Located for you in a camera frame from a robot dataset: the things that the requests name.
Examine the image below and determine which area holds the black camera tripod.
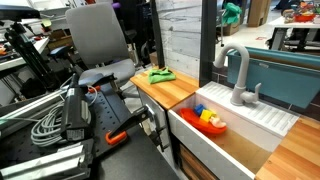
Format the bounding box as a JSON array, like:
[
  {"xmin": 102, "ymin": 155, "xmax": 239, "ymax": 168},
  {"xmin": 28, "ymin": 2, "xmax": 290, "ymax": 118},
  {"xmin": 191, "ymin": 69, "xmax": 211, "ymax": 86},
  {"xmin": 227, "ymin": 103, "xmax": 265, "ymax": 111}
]
[{"xmin": 0, "ymin": 5, "xmax": 59, "ymax": 91}]

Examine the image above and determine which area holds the blue toy block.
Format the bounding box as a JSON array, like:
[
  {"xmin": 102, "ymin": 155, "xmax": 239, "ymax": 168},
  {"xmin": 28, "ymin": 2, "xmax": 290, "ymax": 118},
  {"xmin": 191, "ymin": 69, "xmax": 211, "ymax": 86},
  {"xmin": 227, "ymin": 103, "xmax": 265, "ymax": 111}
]
[{"xmin": 194, "ymin": 104, "xmax": 205, "ymax": 116}]

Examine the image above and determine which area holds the black orange clamp front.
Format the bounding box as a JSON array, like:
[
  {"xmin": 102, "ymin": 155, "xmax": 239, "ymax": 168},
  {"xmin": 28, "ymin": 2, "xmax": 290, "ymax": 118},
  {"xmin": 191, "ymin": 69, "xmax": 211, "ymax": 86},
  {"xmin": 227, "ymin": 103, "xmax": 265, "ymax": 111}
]
[{"xmin": 105, "ymin": 105, "xmax": 149, "ymax": 145}]

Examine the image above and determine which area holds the white sink basin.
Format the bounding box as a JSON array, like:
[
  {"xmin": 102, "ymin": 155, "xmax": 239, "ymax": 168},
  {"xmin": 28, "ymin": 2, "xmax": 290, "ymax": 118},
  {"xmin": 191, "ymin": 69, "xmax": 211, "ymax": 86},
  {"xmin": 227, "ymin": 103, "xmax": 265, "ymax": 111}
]
[{"xmin": 168, "ymin": 82, "xmax": 299, "ymax": 180}]

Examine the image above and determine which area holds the black orange clamp rear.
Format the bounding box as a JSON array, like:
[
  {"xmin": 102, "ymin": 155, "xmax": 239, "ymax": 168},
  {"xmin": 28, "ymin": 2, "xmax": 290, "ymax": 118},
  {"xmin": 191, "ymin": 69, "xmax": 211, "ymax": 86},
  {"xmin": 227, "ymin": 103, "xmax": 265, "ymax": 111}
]
[{"xmin": 78, "ymin": 73, "xmax": 116, "ymax": 87}]

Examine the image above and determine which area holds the black orange clamp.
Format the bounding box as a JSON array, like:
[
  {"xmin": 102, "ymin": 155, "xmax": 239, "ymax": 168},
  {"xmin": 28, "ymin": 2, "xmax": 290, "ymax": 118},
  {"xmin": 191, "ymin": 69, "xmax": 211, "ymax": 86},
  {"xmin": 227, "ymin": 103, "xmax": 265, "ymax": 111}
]
[
  {"xmin": 78, "ymin": 73, "xmax": 116, "ymax": 87},
  {"xmin": 105, "ymin": 105, "xmax": 149, "ymax": 145}
]

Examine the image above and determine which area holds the grey sink faucet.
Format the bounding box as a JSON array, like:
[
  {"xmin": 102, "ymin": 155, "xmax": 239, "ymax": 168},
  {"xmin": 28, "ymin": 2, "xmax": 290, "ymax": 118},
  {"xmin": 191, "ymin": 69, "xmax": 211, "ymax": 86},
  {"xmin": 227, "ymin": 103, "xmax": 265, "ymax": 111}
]
[{"xmin": 213, "ymin": 43, "xmax": 261, "ymax": 106}]

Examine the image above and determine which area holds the grey office chair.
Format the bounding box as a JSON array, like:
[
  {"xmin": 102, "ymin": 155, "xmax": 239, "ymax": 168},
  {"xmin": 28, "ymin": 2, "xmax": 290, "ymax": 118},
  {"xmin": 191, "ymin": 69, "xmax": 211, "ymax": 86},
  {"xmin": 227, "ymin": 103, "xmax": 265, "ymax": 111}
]
[{"xmin": 65, "ymin": 2, "xmax": 135, "ymax": 86}]

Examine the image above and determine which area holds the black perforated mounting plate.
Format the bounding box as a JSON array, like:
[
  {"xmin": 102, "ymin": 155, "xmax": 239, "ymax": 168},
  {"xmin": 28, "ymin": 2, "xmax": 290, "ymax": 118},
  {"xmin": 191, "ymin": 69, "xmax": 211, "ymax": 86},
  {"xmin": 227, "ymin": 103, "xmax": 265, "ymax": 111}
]
[{"xmin": 0, "ymin": 84, "xmax": 131, "ymax": 168}]

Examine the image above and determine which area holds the pink toy figure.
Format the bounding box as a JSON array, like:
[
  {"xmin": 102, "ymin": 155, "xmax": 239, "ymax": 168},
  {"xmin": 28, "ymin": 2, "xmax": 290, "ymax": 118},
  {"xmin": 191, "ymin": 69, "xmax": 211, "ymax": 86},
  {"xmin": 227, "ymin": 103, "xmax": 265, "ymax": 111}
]
[{"xmin": 210, "ymin": 117, "xmax": 226, "ymax": 128}]

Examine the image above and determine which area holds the yellow toy block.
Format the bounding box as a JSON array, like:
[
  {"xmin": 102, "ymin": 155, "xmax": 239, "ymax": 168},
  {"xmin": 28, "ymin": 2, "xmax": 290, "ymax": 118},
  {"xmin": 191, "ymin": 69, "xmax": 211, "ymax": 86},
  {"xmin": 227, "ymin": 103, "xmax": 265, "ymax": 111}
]
[{"xmin": 200, "ymin": 109, "xmax": 216, "ymax": 122}]

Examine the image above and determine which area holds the white background table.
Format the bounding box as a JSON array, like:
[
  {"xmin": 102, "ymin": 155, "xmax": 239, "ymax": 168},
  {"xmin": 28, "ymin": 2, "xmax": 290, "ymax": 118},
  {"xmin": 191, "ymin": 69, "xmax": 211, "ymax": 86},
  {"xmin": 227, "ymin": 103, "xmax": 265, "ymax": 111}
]
[{"xmin": 267, "ymin": 15, "xmax": 320, "ymax": 52}]

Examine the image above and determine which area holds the green cloth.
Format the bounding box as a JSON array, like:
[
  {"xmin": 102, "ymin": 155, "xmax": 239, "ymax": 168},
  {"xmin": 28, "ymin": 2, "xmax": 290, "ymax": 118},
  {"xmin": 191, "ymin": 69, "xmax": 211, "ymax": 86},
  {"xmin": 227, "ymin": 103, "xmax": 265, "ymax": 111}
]
[{"xmin": 148, "ymin": 67, "xmax": 176, "ymax": 84}]

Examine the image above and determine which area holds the black power brick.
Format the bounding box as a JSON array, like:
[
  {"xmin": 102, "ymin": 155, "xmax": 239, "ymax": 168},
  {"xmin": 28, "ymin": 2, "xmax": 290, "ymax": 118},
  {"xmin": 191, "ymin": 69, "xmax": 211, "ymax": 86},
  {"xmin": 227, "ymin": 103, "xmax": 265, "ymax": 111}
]
[{"xmin": 60, "ymin": 74, "xmax": 92, "ymax": 142}]

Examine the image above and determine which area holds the black vertical post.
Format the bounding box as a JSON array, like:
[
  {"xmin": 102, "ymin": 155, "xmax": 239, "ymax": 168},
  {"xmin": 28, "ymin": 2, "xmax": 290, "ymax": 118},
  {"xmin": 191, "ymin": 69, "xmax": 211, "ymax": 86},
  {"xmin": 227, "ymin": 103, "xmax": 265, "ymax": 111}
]
[{"xmin": 199, "ymin": 0, "xmax": 217, "ymax": 87}]

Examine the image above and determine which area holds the aluminium extrusion rail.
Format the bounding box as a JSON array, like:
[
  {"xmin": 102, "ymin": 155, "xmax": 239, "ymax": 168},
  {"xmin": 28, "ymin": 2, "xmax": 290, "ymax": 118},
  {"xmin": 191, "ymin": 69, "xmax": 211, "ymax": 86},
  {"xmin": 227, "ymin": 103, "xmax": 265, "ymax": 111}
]
[{"xmin": 0, "ymin": 142, "xmax": 93, "ymax": 180}]

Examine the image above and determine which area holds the red bowl with toys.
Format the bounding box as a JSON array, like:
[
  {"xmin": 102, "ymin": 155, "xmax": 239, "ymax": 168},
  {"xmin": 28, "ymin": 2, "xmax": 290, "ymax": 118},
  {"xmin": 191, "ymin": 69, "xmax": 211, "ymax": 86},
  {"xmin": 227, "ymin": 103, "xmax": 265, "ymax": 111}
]
[{"xmin": 294, "ymin": 2, "xmax": 316, "ymax": 22}]

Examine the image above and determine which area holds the green bag in background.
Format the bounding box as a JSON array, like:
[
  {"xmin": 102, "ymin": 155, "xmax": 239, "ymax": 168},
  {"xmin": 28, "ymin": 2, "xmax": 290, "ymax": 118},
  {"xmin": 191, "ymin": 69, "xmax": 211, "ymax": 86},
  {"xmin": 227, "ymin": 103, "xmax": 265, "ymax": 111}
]
[{"xmin": 223, "ymin": 2, "xmax": 242, "ymax": 24}]

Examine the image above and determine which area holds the coiled grey cable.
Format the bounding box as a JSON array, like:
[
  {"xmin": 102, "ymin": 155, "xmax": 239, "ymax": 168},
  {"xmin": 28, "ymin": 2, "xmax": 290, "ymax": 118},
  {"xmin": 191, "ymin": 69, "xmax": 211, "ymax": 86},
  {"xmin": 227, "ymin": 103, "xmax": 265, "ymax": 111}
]
[{"xmin": 30, "ymin": 85, "xmax": 99, "ymax": 148}]

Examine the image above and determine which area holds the cardboard box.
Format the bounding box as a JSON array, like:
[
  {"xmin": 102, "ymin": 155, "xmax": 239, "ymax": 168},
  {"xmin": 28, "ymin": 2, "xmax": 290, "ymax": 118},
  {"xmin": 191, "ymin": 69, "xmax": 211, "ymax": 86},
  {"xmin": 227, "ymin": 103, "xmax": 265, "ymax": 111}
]
[{"xmin": 247, "ymin": 0, "xmax": 271, "ymax": 27}]

